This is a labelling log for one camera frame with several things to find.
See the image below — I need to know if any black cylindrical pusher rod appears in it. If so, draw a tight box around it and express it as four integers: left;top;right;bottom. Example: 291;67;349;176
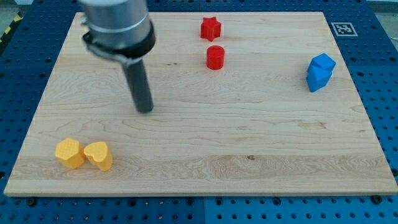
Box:
122;60;154;113

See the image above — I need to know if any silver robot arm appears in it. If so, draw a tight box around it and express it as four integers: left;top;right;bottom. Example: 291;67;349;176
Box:
78;0;155;113

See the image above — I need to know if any red cylinder block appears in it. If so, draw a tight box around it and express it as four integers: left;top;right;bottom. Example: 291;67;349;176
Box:
206;45;225;70

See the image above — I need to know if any red star block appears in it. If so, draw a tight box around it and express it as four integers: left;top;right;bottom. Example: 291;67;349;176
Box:
200;16;221;42

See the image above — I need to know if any yellow heart block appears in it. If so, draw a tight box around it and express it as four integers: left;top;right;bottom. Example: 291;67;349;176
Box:
83;141;113;171

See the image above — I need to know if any yellow pentagon block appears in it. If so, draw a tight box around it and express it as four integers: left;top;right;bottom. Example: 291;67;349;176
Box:
55;138;86;169

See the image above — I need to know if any wooden board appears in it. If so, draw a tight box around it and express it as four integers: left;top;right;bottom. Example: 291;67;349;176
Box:
4;12;397;197

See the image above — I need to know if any black bolt left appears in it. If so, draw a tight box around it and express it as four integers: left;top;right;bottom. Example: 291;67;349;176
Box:
26;197;37;207

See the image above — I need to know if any black bolt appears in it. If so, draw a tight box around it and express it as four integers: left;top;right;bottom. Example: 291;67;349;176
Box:
371;195;383;205
26;197;37;207

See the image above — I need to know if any blue pentagon block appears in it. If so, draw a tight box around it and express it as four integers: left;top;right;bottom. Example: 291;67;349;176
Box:
306;65;332;92

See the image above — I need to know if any blue cube block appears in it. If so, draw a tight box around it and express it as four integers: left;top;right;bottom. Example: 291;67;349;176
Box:
308;53;336;71

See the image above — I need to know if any white fiducial marker tag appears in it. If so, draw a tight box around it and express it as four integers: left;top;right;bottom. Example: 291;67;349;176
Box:
331;22;358;37

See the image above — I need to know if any black bolt right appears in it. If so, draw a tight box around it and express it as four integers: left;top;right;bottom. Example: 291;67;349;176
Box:
371;195;383;205

